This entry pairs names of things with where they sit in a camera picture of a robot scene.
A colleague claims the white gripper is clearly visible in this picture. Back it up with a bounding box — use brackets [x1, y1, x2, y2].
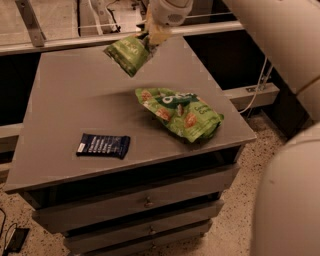
[146, 0, 193, 46]

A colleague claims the green jalapeno chip bag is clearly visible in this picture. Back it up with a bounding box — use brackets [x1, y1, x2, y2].
[104, 32, 155, 77]

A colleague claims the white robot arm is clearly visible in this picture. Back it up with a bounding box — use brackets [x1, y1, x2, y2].
[220, 0, 320, 256]

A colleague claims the green rice chip bag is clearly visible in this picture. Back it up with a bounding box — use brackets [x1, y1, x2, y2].
[135, 88, 224, 143]

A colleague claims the dark blue snack bar wrapper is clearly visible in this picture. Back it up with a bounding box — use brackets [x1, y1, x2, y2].
[76, 133, 131, 159]

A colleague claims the grey drawer cabinet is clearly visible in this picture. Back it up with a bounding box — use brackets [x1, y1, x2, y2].
[4, 38, 254, 256]

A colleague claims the top grey drawer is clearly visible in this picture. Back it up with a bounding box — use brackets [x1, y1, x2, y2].
[32, 163, 240, 233]

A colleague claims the grey drawer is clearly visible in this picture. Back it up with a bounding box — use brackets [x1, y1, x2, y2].
[32, 163, 240, 233]
[64, 194, 224, 254]
[83, 219, 212, 256]

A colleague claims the bottom grey drawer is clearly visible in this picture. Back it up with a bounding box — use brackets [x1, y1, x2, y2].
[83, 219, 212, 256]

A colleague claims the middle grey drawer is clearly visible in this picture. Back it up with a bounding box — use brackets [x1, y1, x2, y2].
[64, 194, 224, 254]

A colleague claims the black device on floor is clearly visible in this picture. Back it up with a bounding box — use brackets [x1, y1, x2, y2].
[4, 228, 30, 255]

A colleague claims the white hanging cable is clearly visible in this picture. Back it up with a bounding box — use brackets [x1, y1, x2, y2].
[238, 56, 270, 115]

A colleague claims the metal railing frame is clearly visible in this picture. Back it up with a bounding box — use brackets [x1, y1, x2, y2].
[0, 0, 246, 56]

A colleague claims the black floor cable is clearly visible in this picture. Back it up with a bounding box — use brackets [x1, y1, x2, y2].
[0, 207, 18, 256]

